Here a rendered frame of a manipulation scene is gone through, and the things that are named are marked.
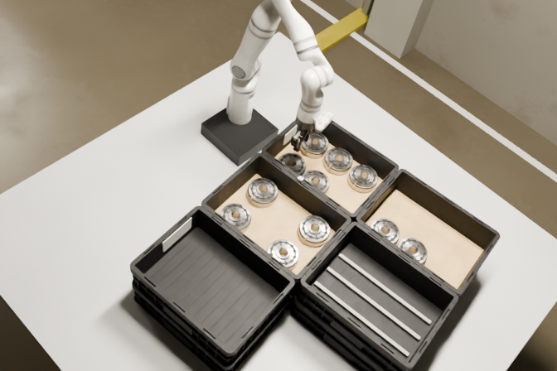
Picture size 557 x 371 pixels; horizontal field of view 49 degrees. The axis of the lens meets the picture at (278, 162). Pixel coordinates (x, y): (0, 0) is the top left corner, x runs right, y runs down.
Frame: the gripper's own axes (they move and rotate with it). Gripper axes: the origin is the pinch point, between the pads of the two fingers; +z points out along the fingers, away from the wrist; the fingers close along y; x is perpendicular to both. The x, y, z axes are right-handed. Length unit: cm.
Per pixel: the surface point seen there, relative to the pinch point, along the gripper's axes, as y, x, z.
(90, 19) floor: -77, -183, 94
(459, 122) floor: -151, 37, 96
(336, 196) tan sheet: 3.1, 19.0, 12.3
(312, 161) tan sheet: -4.6, 4.1, 12.2
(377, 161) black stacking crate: -14.5, 24.3, 5.4
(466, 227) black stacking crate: -11, 62, 8
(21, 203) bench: 65, -70, 24
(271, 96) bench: -34, -31, 25
